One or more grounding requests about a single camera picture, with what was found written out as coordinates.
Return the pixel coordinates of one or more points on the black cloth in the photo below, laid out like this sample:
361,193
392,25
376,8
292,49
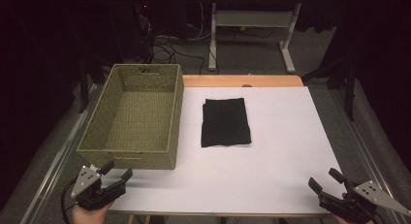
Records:
225,122

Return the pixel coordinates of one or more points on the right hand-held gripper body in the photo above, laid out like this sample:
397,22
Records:
358,204

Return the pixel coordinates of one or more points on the person's right hand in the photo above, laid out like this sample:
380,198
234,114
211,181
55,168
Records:
344,221

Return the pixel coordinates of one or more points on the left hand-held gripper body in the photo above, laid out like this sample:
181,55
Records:
93,195

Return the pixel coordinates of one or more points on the person's left hand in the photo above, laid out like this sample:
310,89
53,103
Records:
88,217

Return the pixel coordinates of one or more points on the black metal stand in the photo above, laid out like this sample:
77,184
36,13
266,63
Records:
350,88
84,85

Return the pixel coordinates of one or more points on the white metal table frame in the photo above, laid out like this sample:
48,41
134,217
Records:
253,18

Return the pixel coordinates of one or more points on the black device with red light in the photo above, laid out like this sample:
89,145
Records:
145,6

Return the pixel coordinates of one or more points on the aluminium rail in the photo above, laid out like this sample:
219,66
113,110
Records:
365,153
55,166

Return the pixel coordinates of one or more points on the green woven basket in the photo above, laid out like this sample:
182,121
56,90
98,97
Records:
139,117

